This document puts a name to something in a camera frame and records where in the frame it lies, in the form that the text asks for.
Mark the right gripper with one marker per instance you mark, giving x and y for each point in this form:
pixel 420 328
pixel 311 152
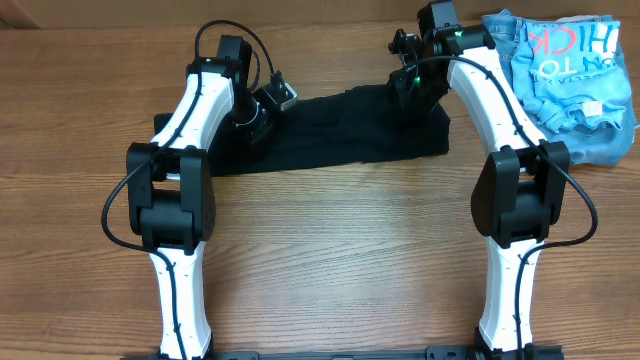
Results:
pixel 408 99

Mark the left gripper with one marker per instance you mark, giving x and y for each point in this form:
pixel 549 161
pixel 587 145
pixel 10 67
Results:
pixel 263 126

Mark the black t-shirt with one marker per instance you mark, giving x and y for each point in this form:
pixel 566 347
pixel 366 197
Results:
pixel 359 125

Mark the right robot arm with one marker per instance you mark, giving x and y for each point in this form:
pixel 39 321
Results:
pixel 519 192

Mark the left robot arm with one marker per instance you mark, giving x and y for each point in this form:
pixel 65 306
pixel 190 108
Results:
pixel 170 193

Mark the light blue printed t-shirt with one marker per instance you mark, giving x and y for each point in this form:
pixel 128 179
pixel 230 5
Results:
pixel 565 74

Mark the blue denim jeans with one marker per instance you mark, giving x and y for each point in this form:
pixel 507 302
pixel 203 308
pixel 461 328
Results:
pixel 605 146

